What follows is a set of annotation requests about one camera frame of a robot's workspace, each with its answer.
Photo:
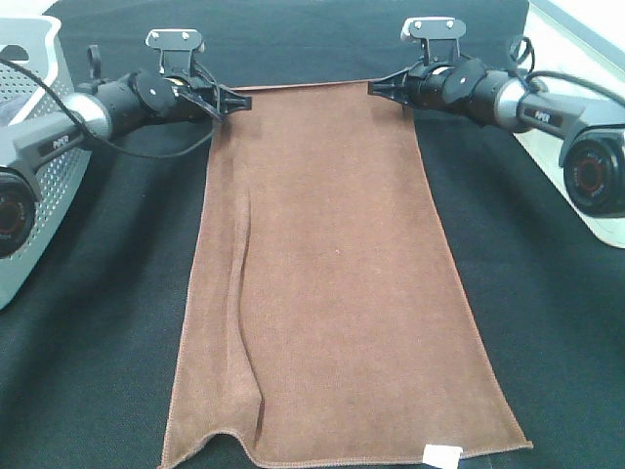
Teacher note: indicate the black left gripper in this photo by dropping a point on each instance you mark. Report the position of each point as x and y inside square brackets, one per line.
[163, 101]

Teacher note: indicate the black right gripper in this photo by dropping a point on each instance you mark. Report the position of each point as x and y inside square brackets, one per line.
[451, 89]

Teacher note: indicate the brown towel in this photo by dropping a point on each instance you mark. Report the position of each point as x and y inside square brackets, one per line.
[326, 323]

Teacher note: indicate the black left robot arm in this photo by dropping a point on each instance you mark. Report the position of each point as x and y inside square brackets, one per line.
[100, 113]

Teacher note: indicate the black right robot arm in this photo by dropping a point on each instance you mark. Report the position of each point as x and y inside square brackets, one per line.
[591, 130]

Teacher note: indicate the white perforated laundry basket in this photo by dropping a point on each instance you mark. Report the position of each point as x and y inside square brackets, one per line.
[40, 175]

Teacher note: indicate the black table cloth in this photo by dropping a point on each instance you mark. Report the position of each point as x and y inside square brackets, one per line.
[89, 344]

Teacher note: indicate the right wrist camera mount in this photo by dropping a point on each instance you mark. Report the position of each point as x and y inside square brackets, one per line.
[438, 37]

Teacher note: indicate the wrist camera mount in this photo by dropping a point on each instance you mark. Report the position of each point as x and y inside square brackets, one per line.
[176, 48]
[438, 37]

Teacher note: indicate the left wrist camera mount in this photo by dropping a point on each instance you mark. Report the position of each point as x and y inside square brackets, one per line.
[176, 48]

